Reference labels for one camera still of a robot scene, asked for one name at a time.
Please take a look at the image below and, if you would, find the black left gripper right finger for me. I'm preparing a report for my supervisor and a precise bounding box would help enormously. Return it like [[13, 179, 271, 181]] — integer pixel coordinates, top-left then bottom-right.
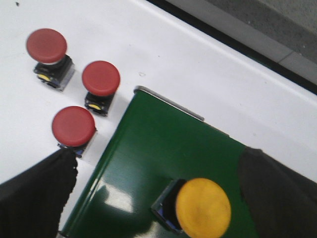
[[237, 147, 317, 238]]

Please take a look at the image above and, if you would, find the aluminium conveyor frame rail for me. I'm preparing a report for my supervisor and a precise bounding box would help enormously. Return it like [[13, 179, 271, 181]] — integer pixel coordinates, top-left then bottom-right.
[[133, 85, 231, 137]]

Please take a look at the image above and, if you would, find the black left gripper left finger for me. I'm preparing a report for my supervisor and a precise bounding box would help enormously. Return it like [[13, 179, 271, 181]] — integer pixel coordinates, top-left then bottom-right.
[[0, 149, 77, 238]]

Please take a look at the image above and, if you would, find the red mushroom push button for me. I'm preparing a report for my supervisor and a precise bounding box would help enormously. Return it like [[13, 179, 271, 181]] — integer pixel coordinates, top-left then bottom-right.
[[52, 106, 97, 158], [26, 28, 75, 91], [82, 60, 120, 117]]

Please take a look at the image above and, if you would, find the green conveyor belt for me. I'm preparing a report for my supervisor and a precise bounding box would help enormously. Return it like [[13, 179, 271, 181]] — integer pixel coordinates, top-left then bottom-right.
[[60, 89, 257, 238]]

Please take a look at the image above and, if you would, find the yellow mushroom push button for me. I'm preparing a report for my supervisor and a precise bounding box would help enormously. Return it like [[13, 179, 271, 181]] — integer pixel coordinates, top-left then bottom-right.
[[151, 178, 232, 238]]

